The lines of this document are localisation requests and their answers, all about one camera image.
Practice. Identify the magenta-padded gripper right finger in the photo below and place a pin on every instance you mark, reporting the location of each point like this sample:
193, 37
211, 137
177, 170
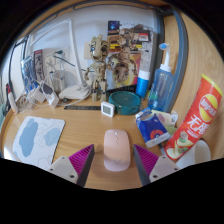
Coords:
163, 168

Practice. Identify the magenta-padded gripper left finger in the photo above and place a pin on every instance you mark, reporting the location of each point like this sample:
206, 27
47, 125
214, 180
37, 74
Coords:
63, 168

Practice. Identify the pink computer mouse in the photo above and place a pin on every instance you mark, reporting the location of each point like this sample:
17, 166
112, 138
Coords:
116, 150

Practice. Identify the grey blue cloud mouse pad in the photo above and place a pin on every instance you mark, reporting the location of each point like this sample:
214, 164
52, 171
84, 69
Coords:
36, 140

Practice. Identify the white mug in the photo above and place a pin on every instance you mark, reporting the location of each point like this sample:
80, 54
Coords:
200, 153

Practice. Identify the red chips can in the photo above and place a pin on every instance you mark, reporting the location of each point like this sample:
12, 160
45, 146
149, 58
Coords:
196, 116

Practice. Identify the black ruler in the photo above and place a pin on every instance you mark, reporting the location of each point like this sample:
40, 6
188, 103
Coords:
81, 107

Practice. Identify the small white clock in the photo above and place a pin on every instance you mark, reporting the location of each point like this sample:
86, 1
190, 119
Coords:
107, 109

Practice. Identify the white power strip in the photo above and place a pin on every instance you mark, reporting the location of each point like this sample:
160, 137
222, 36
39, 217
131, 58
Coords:
50, 95

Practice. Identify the teal round tin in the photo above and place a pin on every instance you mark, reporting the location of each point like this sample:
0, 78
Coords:
125, 103

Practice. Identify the white charger block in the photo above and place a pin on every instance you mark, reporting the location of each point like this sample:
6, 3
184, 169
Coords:
38, 96

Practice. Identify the white desk lamp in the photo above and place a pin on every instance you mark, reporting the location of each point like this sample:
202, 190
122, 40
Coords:
75, 91

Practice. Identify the blue spray bottle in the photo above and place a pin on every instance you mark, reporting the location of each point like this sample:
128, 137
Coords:
161, 86

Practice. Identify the blue white tube bottle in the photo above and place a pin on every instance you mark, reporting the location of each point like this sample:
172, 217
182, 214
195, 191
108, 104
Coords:
142, 85

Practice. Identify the steel cup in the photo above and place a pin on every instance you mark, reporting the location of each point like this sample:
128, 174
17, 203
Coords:
57, 81

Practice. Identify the tan block figure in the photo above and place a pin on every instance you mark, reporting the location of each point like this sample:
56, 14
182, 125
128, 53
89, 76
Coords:
98, 70

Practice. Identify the blue model kit box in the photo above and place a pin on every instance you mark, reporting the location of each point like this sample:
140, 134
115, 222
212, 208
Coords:
31, 68

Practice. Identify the brown block figure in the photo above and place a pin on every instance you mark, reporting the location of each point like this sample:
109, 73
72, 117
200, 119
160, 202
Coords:
124, 66

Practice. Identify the printed figure box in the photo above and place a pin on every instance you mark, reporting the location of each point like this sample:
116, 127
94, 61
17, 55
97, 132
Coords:
141, 35

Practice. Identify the white wall socket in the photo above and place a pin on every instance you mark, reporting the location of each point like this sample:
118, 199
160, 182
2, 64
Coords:
55, 60

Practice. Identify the grey metal desk frame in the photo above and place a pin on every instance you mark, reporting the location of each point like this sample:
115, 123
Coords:
181, 50

